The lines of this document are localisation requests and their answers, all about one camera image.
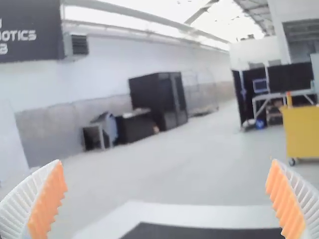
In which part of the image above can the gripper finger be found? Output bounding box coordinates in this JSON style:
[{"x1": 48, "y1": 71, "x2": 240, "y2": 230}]
[
  {"x1": 0, "y1": 159, "x2": 68, "y2": 239},
  {"x1": 265, "y1": 159, "x2": 319, "y2": 239}
]

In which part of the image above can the yellow wheeled cart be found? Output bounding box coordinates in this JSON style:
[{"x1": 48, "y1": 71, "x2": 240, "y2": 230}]
[{"x1": 279, "y1": 105, "x2": 319, "y2": 166}]

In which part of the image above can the black mat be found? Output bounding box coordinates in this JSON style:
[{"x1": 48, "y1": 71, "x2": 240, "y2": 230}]
[{"x1": 119, "y1": 222, "x2": 285, "y2": 239}]

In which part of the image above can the low black cabinet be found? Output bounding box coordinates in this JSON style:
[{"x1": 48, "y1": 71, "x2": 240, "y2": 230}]
[{"x1": 116, "y1": 109, "x2": 162, "y2": 145}]

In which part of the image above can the tall black cabinet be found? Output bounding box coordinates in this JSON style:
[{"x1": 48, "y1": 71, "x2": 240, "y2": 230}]
[{"x1": 128, "y1": 71, "x2": 189, "y2": 131}]

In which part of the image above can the grey metal frame table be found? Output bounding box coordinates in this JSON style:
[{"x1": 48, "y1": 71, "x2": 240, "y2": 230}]
[{"x1": 251, "y1": 92, "x2": 319, "y2": 130}]

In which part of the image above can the black wall sign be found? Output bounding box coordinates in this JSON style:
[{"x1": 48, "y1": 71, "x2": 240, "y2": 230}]
[{"x1": 0, "y1": 0, "x2": 65, "y2": 64}]

